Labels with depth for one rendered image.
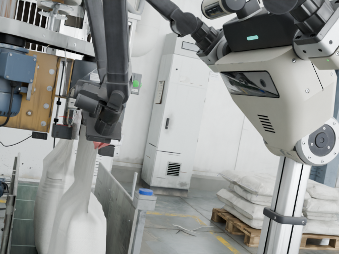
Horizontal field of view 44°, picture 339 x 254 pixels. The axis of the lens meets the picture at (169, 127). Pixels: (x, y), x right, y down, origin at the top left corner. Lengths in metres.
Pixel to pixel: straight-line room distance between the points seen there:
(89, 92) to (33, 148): 3.42
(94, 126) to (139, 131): 4.80
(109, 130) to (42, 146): 3.36
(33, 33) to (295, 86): 0.92
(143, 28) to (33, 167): 1.98
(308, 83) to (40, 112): 1.05
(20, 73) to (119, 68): 0.51
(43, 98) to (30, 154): 2.81
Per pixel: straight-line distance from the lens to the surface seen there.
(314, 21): 0.99
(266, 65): 1.13
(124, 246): 2.09
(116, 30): 1.03
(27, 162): 4.55
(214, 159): 6.48
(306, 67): 1.15
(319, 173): 7.45
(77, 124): 1.78
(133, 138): 6.00
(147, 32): 4.97
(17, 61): 1.48
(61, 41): 1.66
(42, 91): 1.75
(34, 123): 1.75
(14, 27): 1.53
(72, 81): 1.75
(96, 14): 1.45
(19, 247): 2.32
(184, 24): 1.47
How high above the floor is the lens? 1.23
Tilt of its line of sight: 3 degrees down
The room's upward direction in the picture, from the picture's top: 10 degrees clockwise
